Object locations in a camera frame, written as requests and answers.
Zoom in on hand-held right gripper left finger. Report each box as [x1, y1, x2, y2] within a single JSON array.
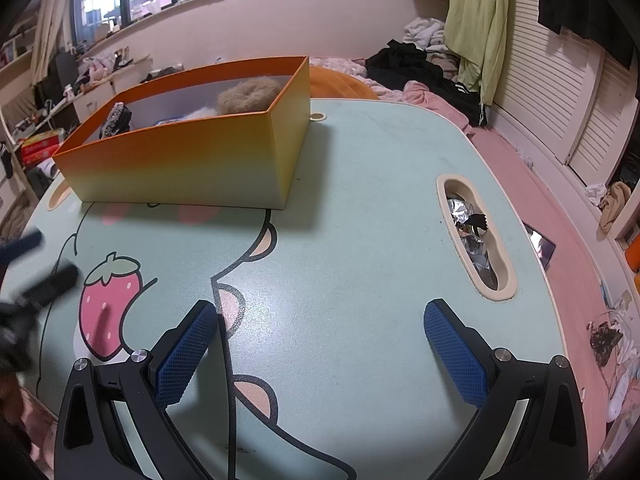
[[52, 300, 218, 480]]

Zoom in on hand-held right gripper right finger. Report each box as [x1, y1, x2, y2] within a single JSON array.
[[422, 298, 588, 480]]

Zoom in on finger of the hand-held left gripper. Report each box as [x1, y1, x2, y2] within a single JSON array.
[[14, 265, 80, 311], [0, 231, 43, 262]]

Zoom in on black lace cloth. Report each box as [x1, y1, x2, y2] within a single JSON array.
[[98, 102, 135, 140]]

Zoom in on orange cardboard box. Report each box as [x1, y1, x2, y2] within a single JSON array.
[[51, 55, 313, 211]]

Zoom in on brown fluffy pom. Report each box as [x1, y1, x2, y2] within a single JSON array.
[[216, 77, 283, 115]]

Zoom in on cartoon printed desktop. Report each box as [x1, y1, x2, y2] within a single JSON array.
[[20, 99, 568, 480]]

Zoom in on red cardboard box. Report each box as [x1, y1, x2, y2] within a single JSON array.
[[20, 129, 67, 165]]

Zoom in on pink bed sheet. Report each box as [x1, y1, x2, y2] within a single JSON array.
[[470, 125, 626, 461]]

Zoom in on smartphone on bed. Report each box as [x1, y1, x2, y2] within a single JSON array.
[[522, 224, 557, 271]]

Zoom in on crumpled foil wrapper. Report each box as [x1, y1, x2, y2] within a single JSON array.
[[446, 195, 493, 286]]

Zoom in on white desk with drawer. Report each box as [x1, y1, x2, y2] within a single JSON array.
[[70, 55, 153, 126]]

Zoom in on beige crumpled cloth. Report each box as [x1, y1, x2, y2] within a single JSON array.
[[597, 181, 633, 235]]

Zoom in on beige curtain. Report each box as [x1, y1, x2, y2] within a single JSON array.
[[30, 0, 73, 86]]

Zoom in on white louvered closet doors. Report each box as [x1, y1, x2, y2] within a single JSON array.
[[492, 0, 640, 186]]

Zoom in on black clothes pile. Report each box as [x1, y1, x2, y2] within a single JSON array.
[[365, 40, 488, 126]]

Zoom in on orange pillow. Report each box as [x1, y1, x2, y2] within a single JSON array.
[[309, 66, 381, 101]]

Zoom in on white clothes pile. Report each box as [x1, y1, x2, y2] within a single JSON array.
[[402, 17, 461, 71]]

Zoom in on green hanging garment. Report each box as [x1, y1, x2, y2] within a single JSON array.
[[443, 0, 511, 106]]

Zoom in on black hanging garment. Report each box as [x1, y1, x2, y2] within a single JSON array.
[[537, 0, 638, 71]]

